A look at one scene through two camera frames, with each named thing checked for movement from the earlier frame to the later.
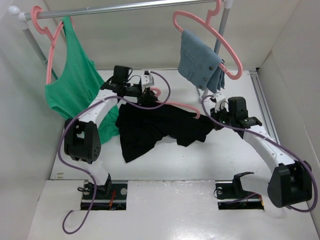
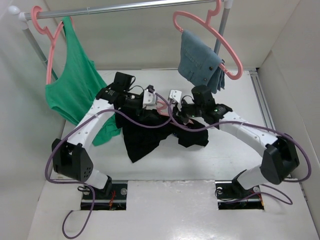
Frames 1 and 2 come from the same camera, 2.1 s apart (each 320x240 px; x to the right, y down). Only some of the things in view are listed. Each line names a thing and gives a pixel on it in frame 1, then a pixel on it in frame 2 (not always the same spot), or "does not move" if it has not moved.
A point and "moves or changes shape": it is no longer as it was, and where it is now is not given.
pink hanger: [176, 104] moves or changes shape
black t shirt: [142, 126] moves or changes shape
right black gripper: [215, 115] -> [181, 110]
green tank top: [77, 81] does not move
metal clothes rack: [16, 13] does not move
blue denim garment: [199, 64] does not move
